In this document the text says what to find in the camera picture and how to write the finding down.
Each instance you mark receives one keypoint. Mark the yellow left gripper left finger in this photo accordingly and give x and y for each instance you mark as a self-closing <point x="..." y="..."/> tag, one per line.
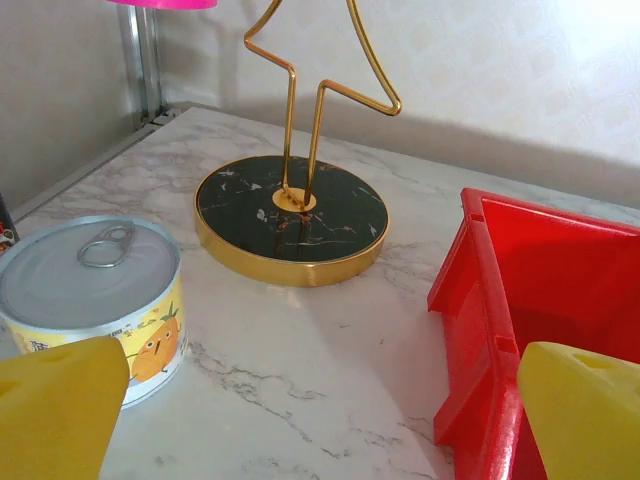
<point x="55" y="415"/>

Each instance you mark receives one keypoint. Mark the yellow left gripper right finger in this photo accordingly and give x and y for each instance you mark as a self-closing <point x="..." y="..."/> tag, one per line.
<point x="585" y="425"/>

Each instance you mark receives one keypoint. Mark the pineapple label tin can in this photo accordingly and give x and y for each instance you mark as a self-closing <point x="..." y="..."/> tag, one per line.
<point x="90" y="285"/>

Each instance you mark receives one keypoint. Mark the red plastic bin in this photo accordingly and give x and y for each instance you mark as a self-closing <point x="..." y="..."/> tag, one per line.
<point x="550" y="260"/>

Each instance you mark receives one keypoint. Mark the dark spice bottle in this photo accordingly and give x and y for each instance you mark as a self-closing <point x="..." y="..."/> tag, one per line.
<point x="6" y="230"/>

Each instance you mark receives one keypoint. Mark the pink plastic wine glass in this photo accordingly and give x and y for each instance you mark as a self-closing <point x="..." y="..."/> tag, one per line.
<point x="165" y="3"/>

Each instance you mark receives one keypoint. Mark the aluminium frame rail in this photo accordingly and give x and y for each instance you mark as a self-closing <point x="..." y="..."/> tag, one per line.
<point x="90" y="167"/>

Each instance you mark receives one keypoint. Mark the aluminium frame post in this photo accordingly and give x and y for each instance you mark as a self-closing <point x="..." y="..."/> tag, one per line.
<point x="142" y="65"/>

